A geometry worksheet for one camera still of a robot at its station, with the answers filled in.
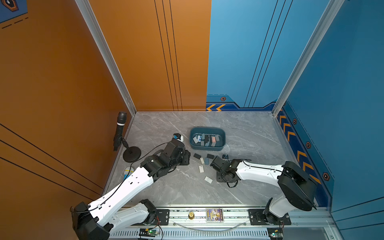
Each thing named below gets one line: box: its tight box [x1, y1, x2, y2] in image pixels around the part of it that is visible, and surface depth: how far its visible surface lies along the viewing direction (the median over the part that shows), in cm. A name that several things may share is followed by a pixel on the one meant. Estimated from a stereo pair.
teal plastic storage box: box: [189, 126, 226, 151], surface depth 104 cm
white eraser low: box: [204, 176, 213, 184], surface depth 87 cm
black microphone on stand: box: [113, 111, 130, 152], surface depth 80 cm
